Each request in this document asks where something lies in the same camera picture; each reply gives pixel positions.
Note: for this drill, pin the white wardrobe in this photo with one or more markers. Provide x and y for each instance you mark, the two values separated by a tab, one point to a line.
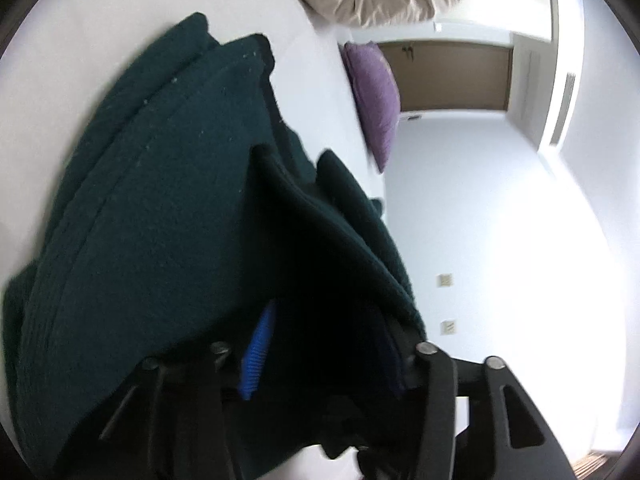
515	10

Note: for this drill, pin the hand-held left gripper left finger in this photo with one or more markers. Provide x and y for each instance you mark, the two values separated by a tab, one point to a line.
257	350

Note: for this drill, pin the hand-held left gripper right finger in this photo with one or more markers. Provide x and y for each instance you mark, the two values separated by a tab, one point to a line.
435	395

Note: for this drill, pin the dark green sweater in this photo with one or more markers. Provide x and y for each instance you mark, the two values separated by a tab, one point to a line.
150	185

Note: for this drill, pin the brown door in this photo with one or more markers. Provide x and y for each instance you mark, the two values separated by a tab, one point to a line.
450	80

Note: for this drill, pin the beige wall switch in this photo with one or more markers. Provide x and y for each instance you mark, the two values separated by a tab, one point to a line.
448	327
444	280

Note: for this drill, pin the purple cushion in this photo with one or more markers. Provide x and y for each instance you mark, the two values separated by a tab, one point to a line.
375	95

